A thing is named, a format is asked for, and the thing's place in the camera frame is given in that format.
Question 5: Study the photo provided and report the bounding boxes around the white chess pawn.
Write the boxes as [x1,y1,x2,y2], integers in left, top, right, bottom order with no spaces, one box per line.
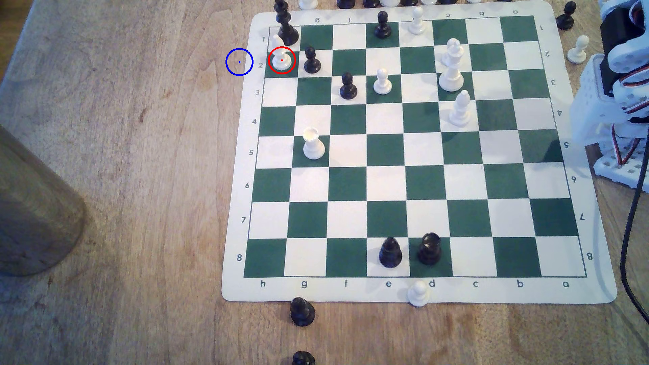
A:
[374,68,392,95]
[271,34,294,71]
[408,280,430,307]
[409,6,427,35]
[567,35,590,64]

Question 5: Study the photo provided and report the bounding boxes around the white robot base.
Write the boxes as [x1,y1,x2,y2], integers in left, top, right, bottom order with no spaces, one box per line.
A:
[593,142,649,193]

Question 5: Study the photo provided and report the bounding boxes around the white chess rook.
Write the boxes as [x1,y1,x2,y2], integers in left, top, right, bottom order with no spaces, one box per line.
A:
[303,128,326,160]

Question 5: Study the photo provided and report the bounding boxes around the green and white chess mat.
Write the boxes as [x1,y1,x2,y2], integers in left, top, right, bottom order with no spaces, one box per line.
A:
[221,0,618,305]

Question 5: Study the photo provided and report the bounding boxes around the black chess bishop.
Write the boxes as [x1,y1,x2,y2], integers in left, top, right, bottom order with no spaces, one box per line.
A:
[379,237,403,268]

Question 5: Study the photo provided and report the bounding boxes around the black chess rook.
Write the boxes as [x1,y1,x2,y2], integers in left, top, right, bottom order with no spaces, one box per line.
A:
[417,232,442,266]

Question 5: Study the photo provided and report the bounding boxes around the white chess bishop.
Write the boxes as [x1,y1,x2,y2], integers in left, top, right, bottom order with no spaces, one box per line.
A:
[449,90,472,127]

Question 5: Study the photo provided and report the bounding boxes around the tall black chess king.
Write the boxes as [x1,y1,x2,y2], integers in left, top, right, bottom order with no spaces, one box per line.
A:
[274,0,300,46]

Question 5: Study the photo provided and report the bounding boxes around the tall white chess queen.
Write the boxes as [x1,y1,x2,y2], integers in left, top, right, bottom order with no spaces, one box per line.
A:
[438,39,465,92]

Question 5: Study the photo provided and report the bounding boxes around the blurred brown cylinder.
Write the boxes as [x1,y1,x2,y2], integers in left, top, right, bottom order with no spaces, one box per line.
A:
[0,124,87,277]

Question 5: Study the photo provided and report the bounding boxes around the black cable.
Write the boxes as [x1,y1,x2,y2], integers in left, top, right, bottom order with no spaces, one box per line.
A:
[621,127,649,325]

